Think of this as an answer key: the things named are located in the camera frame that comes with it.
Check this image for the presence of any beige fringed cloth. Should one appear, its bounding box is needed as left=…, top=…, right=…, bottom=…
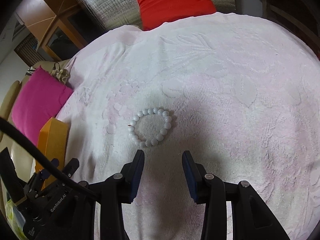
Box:
left=50, top=62, right=70, bottom=85

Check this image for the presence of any red cushion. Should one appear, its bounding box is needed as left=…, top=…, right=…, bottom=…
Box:
left=137, top=0, right=217, bottom=31

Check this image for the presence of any magenta pillow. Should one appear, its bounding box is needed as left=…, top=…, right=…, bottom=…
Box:
left=11, top=65, right=74, bottom=147

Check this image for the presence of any beige leather sofa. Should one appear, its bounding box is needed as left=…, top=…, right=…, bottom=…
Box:
left=0, top=60, right=73, bottom=205

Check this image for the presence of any curved wooden cabinet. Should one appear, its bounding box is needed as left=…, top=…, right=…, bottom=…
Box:
left=16, top=0, right=103, bottom=61

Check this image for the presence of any orange cardboard box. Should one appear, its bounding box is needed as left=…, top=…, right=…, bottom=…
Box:
left=35, top=117, right=70, bottom=190

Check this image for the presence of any pink white towel blanket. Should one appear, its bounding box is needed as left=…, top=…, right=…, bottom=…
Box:
left=57, top=12, right=319, bottom=239

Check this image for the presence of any silver foil insulation mat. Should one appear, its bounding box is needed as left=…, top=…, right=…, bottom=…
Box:
left=73, top=0, right=237, bottom=30

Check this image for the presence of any yellow green plastic bag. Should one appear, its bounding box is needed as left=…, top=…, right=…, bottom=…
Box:
left=5, top=199, right=28, bottom=240

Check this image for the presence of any white bead bracelet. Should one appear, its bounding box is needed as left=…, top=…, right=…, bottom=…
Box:
left=127, top=107, right=173, bottom=149

